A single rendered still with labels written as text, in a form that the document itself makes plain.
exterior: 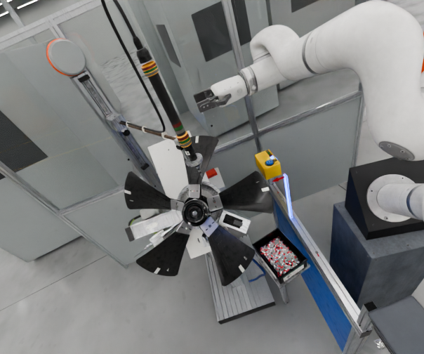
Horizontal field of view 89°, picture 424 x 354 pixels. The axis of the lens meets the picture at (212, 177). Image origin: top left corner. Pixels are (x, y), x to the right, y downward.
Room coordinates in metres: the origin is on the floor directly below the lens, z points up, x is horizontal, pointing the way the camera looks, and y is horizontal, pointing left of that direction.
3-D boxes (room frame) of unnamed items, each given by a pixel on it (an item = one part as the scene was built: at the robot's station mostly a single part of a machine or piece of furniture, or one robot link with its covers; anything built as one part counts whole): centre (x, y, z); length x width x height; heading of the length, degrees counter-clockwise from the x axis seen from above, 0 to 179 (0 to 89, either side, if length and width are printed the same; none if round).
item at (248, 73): (0.69, -0.23, 1.65); 0.09 x 0.03 x 0.08; 176
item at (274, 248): (0.52, -0.15, 0.83); 0.19 x 0.14 x 0.04; 10
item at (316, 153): (1.43, -0.02, 0.50); 2.59 x 0.03 x 0.91; 86
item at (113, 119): (1.24, 0.36, 1.54); 0.10 x 0.07 x 0.08; 31
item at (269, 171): (0.98, -0.34, 1.02); 0.16 x 0.10 x 0.11; 176
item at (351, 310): (0.58, -0.32, 0.82); 0.90 x 0.04 x 0.08; 176
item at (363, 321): (0.15, -0.29, 0.96); 0.03 x 0.03 x 0.20; 86
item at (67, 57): (1.32, 0.41, 1.88); 0.17 x 0.15 x 0.16; 86
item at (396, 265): (0.44, -0.63, 0.46); 0.30 x 0.30 x 0.93; 80
